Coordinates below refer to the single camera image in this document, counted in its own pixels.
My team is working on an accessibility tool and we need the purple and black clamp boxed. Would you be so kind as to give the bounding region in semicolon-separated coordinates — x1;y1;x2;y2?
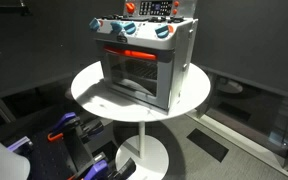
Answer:
83;159;110;180
6;135;34;155
51;111;82;135

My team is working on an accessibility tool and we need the black burner grate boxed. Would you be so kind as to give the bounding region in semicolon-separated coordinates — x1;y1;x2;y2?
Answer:
148;16;185;25
100;13;126;21

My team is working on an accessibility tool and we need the orange clamp lever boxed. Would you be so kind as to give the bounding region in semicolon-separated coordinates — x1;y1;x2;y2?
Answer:
46;132;65;143

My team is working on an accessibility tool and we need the blue stove knob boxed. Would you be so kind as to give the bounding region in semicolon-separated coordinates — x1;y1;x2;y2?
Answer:
122;21;138;36
110;20;124;35
154;24;171;39
88;17;102;33

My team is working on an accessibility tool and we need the black stove keypad panel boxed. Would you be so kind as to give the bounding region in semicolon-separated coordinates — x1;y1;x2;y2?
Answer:
138;0;174;17

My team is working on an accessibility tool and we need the round white pedestal table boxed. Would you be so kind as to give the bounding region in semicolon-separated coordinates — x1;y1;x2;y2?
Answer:
70;60;212;180

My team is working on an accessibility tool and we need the black mounting board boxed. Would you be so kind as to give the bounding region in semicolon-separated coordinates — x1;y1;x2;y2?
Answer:
26;129;97;180

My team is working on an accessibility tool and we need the orange stove knob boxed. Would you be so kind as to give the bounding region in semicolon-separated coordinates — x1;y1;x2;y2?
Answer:
125;2;136;15

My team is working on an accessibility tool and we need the orange oven door handle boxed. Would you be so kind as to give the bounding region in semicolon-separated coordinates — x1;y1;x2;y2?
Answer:
103;46;159;62

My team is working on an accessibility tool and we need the grey toy stove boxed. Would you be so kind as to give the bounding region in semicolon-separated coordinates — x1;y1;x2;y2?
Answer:
89;0;199;116

